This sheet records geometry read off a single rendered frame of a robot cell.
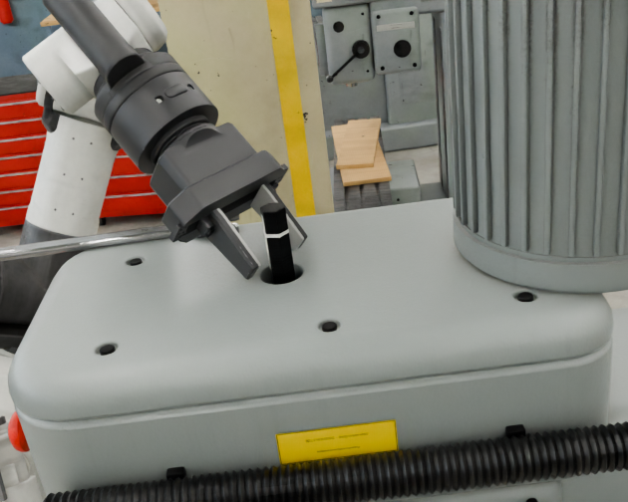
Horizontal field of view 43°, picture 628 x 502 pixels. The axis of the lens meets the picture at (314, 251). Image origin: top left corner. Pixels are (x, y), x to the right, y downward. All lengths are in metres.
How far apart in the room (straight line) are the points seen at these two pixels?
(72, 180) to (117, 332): 0.42
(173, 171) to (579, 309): 0.34
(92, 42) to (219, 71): 1.70
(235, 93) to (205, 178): 1.74
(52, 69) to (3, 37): 9.53
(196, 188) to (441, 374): 0.25
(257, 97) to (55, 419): 1.87
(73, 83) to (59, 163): 0.30
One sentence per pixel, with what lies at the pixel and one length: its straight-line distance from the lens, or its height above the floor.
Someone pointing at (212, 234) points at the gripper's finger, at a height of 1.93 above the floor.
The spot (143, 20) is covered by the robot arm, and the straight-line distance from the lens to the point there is 0.76.
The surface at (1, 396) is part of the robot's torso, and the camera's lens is 1.08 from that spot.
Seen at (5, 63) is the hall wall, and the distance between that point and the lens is 10.35.
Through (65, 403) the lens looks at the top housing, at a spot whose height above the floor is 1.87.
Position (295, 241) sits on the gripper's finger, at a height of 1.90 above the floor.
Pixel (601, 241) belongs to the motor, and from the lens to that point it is 0.62.
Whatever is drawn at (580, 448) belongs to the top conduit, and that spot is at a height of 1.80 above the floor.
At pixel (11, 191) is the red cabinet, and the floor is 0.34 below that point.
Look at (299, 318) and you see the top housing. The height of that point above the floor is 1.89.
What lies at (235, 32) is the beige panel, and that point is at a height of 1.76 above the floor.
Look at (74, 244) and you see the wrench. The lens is 0.81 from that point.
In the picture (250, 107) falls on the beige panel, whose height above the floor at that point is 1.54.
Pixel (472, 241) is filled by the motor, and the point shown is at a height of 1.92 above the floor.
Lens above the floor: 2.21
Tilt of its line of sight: 27 degrees down
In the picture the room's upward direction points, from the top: 8 degrees counter-clockwise
